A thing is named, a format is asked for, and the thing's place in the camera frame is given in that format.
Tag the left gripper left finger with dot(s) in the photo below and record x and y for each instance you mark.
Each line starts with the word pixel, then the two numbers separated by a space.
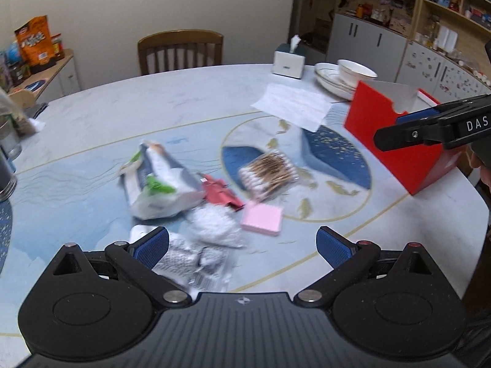
pixel 134 263

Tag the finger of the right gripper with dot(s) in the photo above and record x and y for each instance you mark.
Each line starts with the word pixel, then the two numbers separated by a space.
pixel 417 115

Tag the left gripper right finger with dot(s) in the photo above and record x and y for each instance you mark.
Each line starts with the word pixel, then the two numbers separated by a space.
pixel 350 262

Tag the silver foil blister pack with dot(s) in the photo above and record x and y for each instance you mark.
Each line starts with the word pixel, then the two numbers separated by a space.
pixel 195 266

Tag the white green tissue pack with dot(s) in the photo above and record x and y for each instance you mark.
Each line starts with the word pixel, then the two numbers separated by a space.
pixel 158 186

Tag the pink ribbed soap tray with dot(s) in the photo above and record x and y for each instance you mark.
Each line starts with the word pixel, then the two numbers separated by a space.
pixel 262 218

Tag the pink red binder clip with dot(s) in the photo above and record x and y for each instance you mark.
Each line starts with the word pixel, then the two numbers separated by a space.
pixel 218 192

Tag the cotton swab pack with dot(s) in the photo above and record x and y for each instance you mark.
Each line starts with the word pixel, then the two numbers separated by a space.
pixel 268 175

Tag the red white cardboard box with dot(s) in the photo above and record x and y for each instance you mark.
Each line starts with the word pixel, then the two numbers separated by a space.
pixel 377 113

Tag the white bowl gold rim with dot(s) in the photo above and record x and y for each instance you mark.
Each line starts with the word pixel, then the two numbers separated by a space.
pixel 353 72

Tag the white storage cabinets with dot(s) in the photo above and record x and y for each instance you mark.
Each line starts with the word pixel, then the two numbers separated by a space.
pixel 440 46

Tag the clear bag white beads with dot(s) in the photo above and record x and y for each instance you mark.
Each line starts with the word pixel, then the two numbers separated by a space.
pixel 215 224

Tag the stack of white plates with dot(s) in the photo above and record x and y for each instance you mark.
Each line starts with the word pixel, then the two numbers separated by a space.
pixel 327 75

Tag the white paper sheet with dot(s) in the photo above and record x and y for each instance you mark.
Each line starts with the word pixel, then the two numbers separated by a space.
pixel 302 108

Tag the white green tissue box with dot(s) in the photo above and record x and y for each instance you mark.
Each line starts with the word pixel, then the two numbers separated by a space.
pixel 289 61

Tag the glass jar dark contents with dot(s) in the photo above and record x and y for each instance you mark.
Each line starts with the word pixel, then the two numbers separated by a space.
pixel 8 179

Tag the white plastic bag stack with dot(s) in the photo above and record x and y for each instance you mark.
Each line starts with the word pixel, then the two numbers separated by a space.
pixel 13 107

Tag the white side cabinet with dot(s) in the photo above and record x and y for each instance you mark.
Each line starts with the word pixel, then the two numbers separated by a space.
pixel 53 83

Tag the wooden chair far side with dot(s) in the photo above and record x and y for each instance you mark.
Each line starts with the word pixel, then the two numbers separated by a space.
pixel 178 50

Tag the orange snack bag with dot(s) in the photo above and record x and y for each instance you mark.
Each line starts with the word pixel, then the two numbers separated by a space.
pixel 35 43

